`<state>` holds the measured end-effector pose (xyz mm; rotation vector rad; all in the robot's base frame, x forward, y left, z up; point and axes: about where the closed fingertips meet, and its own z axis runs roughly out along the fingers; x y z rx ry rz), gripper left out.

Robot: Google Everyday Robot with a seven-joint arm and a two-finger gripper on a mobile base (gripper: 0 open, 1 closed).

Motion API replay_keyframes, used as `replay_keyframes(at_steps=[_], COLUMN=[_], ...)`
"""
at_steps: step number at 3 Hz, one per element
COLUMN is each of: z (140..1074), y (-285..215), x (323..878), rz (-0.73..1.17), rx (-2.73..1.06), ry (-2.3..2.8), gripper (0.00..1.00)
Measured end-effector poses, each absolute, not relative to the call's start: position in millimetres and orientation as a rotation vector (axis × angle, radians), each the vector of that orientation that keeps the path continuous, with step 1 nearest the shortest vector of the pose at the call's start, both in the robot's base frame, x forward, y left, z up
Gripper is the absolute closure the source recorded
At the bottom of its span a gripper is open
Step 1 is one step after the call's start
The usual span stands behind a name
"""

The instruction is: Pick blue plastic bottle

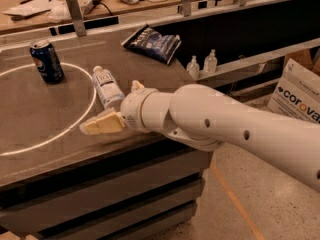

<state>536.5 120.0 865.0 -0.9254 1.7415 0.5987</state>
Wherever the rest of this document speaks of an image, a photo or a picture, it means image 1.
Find dark blue chip bag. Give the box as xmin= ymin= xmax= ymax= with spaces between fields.
xmin=121 ymin=25 xmax=181 ymax=65

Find grey metal bracket post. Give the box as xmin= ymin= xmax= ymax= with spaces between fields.
xmin=65 ymin=0 xmax=86 ymax=37

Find white papers on desk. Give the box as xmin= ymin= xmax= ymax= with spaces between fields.
xmin=4 ymin=0 xmax=62 ymax=16

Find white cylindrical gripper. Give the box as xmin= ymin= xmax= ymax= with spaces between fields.
xmin=79 ymin=80 xmax=159 ymax=135

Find grey drawer cabinet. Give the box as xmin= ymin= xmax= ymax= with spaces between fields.
xmin=0 ymin=136 xmax=211 ymax=240

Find black pen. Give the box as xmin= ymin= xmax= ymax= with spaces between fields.
xmin=19 ymin=0 xmax=34 ymax=5

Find small clear sanitizer bottle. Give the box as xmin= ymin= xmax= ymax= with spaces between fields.
xmin=203 ymin=49 xmax=217 ymax=73
xmin=186 ymin=55 xmax=200 ymax=80

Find white face mask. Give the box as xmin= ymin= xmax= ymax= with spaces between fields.
xmin=48 ymin=5 xmax=70 ymax=22

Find left small clear sanitizer bottle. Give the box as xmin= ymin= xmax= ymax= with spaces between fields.
xmin=186 ymin=55 xmax=200 ymax=80

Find right small clear sanitizer bottle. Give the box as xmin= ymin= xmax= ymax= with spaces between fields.
xmin=203 ymin=49 xmax=217 ymax=73

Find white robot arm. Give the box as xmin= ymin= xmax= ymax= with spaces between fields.
xmin=80 ymin=84 xmax=320 ymax=191

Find white corovan cardboard box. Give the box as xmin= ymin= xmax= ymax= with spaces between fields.
xmin=267 ymin=59 xmax=320 ymax=124

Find clear plastic water bottle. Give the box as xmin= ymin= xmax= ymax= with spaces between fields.
xmin=92 ymin=66 xmax=125 ymax=110

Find grey power strip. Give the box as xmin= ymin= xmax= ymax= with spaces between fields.
xmin=80 ymin=0 xmax=101 ymax=15

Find blue Pepsi soda can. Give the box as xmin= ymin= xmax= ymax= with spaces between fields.
xmin=30 ymin=40 xmax=64 ymax=84

